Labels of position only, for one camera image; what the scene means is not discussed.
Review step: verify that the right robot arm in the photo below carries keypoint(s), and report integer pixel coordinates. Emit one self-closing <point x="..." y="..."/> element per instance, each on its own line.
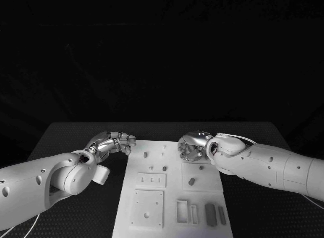
<point x="271" y="167"/>

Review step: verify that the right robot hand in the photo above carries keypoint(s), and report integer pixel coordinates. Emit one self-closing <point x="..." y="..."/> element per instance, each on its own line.
<point x="193" y="141"/>

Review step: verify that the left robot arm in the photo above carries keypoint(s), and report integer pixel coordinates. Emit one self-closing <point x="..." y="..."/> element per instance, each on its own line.
<point x="20" y="182"/>

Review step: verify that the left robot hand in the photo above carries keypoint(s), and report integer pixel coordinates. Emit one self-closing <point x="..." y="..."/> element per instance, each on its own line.
<point x="106" y="144"/>

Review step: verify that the long thin grey block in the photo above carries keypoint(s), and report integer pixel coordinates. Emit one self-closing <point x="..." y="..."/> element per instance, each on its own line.
<point x="222" y="215"/>

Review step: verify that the long wide grey block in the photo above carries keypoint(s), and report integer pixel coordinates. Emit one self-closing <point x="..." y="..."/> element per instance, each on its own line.
<point x="211" y="214"/>

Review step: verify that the white task board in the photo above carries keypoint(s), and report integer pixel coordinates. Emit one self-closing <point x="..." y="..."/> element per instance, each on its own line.
<point x="152" y="228"/>

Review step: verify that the grey oblong plug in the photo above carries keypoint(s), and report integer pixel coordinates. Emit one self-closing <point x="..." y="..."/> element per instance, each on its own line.
<point x="191" y="181"/>

